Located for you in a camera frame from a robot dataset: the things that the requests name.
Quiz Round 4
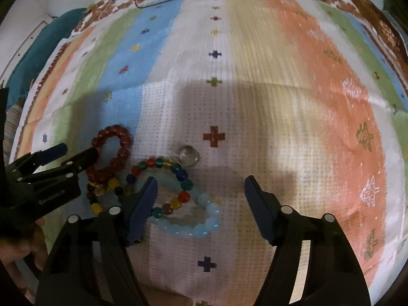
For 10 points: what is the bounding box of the light blue bead bracelet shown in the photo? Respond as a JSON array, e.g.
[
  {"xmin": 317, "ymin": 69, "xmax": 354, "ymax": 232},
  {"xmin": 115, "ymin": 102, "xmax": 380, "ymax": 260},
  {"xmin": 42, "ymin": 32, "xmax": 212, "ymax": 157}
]
[{"xmin": 147, "ymin": 177, "xmax": 222, "ymax": 238}]

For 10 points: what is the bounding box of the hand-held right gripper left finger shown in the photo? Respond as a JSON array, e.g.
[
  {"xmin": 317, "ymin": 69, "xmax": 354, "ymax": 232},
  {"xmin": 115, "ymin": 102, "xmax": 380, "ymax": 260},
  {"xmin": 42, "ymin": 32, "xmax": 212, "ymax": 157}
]
[{"xmin": 35, "ymin": 176, "xmax": 159, "ymax": 306}]

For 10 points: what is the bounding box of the striped woven blanket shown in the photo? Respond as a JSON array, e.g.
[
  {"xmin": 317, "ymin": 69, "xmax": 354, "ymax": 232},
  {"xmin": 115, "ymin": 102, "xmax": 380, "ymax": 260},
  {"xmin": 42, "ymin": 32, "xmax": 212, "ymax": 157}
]
[{"xmin": 9, "ymin": 0, "xmax": 408, "ymax": 306}]

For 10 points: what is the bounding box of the person's left hand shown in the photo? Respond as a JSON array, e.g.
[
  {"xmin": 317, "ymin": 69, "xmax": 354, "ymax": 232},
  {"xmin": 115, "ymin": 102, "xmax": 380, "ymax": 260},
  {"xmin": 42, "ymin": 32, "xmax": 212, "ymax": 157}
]
[{"xmin": 0, "ymin": 217, "xmax": 49, "ymax": 298}]

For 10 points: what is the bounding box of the grey cloth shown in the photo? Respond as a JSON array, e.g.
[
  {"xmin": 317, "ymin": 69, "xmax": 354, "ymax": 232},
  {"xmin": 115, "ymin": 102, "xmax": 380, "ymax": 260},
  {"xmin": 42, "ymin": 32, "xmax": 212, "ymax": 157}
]
[{"xmin": 4, "ymin": 100, "xmax": 26, "ymax": 157}]

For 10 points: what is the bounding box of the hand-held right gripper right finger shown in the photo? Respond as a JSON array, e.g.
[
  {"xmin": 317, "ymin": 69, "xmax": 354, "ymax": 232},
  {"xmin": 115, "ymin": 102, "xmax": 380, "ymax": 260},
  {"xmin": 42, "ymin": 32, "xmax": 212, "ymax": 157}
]
[{"xmin": 244, "ymin": 175, "xmax": 372, "ymax": 306}]

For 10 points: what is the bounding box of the multicolour bead bracelet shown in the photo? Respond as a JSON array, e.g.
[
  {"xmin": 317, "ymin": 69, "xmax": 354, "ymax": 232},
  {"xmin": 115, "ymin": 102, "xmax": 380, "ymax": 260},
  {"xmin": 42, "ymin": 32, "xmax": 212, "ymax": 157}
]
[{"xmin": 87, "ymin": 156, "xmax": 194, "ymax": 218}]

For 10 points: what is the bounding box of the teal cloth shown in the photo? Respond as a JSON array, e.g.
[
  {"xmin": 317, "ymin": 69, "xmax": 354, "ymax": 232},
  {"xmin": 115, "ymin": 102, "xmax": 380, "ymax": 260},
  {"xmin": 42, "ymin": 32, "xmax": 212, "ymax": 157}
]
[{"xmin": 6, "ymin": 8, "xmax": 94, "ymax": 109}]

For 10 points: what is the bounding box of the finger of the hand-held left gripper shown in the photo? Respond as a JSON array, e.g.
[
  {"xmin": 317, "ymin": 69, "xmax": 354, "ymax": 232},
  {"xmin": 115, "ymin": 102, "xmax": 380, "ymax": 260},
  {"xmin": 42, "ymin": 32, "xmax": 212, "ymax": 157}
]
[
  {"xmin": 8, "ymin": 143, "xmax": 69, "ymax": 173},
  {"xmin": 17, "ymin": 147, "xmax": 99, "ymax": 183}
]

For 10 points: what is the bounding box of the red bead bracelet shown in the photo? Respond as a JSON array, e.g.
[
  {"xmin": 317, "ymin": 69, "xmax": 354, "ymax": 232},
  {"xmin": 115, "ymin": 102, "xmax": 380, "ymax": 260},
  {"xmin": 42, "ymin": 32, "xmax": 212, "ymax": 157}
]
[{"xmin": 85, "ymin": 124, "xmax": 134, "ymax": 188}]

